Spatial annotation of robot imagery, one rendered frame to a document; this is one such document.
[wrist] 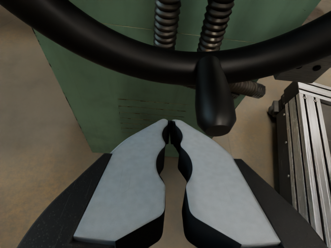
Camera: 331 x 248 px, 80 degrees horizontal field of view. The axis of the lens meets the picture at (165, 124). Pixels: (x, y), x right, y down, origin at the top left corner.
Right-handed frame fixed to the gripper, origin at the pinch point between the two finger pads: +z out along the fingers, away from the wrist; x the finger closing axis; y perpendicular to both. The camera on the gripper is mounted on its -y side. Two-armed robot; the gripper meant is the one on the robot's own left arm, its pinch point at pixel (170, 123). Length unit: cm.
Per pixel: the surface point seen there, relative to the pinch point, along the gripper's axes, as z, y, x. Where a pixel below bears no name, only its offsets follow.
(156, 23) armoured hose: 10.5, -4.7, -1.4
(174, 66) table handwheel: 4.6, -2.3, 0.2
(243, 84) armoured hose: 16.4, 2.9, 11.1
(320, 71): 24.9, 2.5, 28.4
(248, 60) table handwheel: 4.5, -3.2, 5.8
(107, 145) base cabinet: 49, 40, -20
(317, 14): 30.9, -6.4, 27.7
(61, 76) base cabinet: 31.1, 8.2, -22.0
